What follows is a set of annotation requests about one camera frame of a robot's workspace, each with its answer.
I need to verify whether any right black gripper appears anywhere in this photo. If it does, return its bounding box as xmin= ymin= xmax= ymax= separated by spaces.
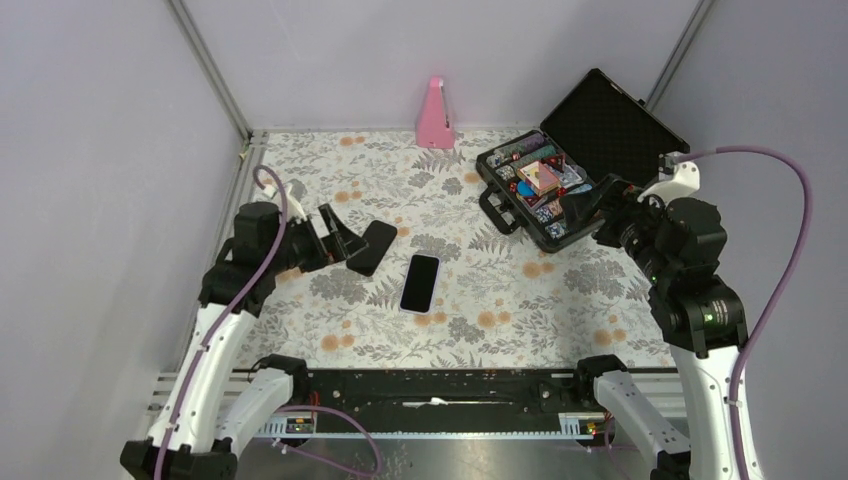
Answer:
xmin=557 ymin=170 xmax=671 ymax=281

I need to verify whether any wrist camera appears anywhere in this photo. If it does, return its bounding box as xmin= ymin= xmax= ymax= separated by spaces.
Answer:
xmin=262 ymin=183 xmax=308 ymax=223
xmin=637 ymin=152 xmax=701 ymax=207

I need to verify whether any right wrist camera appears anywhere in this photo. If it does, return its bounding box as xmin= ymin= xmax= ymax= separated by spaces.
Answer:
xmin=637 ymin=152 xmax=701 ymax=207

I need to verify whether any playing card deck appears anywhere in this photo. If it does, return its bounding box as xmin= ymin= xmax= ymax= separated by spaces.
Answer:
xmin=518 ymin=161 xmax=561 ymax=196

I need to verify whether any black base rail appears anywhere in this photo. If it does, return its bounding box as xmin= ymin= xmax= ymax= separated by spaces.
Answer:
xmin=287 ymin=369 xmax=611 ymax=438

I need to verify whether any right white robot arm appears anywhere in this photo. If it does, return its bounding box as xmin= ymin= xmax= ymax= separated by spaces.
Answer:
xmin=559 ymin=175 xmax=759 ymax=479

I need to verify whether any pink metronome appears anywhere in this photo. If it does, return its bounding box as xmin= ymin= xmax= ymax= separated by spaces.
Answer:
xmin=415 ymin=76 xmax=456 ymax=150

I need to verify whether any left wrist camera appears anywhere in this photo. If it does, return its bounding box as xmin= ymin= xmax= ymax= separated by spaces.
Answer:
xmin=262 ymin=183 xmax=308 ymax=223

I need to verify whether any floral table mat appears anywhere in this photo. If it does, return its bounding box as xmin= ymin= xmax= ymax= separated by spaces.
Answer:
xmin=237 ymin=130 xmax=672 ymax=369

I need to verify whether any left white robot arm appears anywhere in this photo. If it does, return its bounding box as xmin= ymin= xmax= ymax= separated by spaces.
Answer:
xmin=120 ymin=201 xmax=367 ymax=479

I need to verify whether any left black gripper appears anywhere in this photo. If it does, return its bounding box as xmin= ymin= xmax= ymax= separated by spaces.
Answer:
xmin=267 ymin=204 xmax=368 ymax=275

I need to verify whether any black poker chip case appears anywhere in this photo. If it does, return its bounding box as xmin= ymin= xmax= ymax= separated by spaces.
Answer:
xmin=475 ymin=68 xmax=691 ymax=253

